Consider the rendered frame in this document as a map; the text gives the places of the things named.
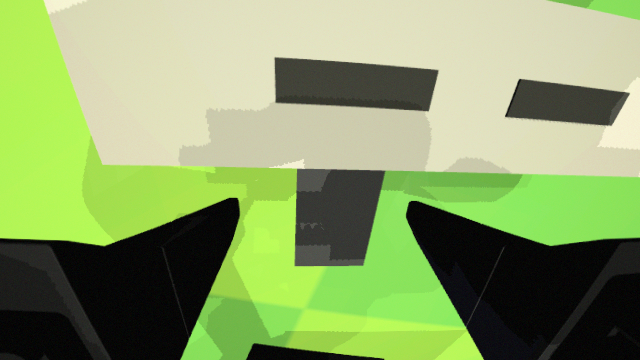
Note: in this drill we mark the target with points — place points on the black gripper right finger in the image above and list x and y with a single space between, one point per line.
517 298

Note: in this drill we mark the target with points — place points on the black two-prong plug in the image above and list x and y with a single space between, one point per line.
335 213

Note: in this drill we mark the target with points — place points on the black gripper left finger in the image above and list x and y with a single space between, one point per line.
138 298

